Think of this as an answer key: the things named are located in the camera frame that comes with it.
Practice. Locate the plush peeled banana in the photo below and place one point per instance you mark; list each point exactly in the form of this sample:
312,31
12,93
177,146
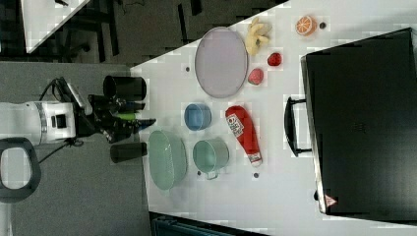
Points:
256,36

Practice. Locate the blue cup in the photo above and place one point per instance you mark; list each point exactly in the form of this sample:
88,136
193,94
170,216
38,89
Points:
197,116

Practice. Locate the large black cylinder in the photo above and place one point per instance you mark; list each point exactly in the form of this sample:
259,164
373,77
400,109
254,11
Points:
128,88

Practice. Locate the plush orange slice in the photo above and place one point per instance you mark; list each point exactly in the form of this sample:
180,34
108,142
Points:
306,26

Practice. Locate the green metal pot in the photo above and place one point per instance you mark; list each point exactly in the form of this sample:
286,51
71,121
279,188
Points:
210,156

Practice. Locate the green oval strainer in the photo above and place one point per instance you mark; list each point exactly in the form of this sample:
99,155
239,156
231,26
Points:
167,159

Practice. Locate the red plush ketchup bottle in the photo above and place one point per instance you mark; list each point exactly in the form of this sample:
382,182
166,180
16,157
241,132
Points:
241,125

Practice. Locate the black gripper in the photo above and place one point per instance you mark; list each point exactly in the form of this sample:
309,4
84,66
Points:
102,120

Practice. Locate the white side table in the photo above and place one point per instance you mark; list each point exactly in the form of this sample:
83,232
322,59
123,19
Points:
42,18

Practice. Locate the small black cylinder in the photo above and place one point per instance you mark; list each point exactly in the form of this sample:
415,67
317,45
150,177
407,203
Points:
123,152

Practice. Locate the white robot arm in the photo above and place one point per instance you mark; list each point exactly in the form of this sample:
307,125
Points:
53,122

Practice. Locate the dark red plush strawberry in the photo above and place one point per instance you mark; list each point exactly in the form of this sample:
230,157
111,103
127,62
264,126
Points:
274,59

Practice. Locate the black toaster oven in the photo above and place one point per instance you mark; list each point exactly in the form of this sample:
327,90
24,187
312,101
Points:
361,106

